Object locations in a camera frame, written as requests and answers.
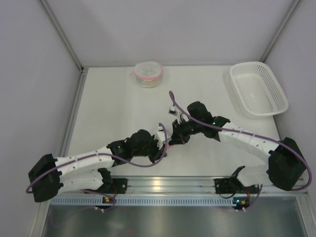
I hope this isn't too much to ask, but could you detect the white mesh laundry bag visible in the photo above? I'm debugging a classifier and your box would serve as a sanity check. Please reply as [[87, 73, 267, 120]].
[[166, 145, 175, 152], [131, 61, 163, 88]]

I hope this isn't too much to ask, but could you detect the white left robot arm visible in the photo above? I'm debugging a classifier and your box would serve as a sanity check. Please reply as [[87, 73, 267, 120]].
[[26, 127, 171, 202]]

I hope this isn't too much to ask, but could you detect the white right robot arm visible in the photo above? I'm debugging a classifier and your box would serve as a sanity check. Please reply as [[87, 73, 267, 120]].
[[169, 101, 306, 192]]

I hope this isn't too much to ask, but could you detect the white plastic basket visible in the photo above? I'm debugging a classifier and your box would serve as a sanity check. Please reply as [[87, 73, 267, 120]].
[[230, 62, 289, 119]]

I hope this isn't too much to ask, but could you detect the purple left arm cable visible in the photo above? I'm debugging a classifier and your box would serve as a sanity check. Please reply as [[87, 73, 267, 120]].
[[26, 122, 169, 213]]

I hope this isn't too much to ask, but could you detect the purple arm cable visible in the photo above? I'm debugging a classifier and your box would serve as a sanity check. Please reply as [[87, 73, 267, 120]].
[[26, 122, 169, 213], [168, 90, 312, 212]]

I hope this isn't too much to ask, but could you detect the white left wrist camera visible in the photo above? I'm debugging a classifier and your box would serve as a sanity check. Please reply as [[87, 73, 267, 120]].
[[155, 126, 171, 149]]

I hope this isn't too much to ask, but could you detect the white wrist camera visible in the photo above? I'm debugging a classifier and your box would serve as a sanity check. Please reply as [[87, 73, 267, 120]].
[[155, 126, 171, 149], [168, 106, 186, 123]]

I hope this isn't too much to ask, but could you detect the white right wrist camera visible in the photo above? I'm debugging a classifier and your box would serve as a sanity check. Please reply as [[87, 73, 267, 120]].
[[168, 106, 186, 123]]

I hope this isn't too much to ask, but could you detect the aluminium mounting rail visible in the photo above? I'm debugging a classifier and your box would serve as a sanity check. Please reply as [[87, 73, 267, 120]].
[[57, 176, 307, 196]]

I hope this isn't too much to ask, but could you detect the white slotted cable duct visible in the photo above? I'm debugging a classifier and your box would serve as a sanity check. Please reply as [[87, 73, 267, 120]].
[[50, 196, 247, 206]]

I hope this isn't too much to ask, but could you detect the aluminium frame post left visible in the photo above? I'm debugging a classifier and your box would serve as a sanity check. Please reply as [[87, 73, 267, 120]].
[[38, 0, 84, 72]]

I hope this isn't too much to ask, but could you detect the aluminium frame post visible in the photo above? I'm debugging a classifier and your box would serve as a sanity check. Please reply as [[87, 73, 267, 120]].
[[259, 0, 302, 63], [38, 0, 84, 72]]

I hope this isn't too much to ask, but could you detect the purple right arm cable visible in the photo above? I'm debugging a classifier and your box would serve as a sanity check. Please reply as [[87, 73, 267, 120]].
[[168, 90, 312, 212]]

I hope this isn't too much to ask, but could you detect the aluminium frame post right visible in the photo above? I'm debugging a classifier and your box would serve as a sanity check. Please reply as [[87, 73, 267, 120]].
[[259, 0, 302, 63]]

